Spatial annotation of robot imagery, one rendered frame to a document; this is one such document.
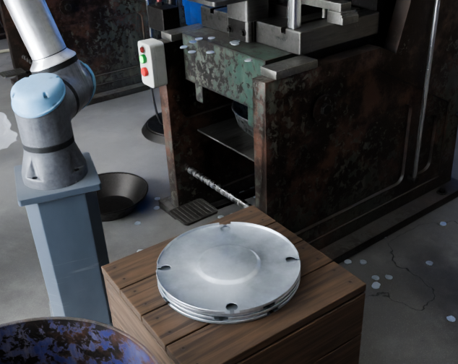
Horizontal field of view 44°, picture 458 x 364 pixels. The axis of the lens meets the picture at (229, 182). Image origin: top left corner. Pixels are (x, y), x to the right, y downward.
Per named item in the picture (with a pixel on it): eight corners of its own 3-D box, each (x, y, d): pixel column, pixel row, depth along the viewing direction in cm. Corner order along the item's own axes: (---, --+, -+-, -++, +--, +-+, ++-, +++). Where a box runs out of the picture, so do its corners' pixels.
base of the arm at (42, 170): (24, 196, 128) (15, 156, 123) (21, 167, 140) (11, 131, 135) (92, 181, 132) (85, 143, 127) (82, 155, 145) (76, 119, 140)
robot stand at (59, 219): (56, 349, 148) (17, 201, 126) (49, 304, 163) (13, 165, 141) (126, 328, 153) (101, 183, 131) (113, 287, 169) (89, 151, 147)
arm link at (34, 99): (11, 147, 127) (-4, 89, 120) (37, 123, 139) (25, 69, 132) (61, 149, 125) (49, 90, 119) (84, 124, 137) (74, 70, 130)
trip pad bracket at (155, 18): (168, 69, 180) (162, 6, 171) (152, 62, 187) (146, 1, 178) (184, 65, 183) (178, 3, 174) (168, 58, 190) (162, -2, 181)
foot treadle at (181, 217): (187, 238, 170) (186, 224, 167) (170, 224, 177) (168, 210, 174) (328, 175, 199) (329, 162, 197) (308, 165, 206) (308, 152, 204)
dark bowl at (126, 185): (89, 241, 190) (85, 224, 186) (55, 206, 211) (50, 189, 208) (165, 210, 205) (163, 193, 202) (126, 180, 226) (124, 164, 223)
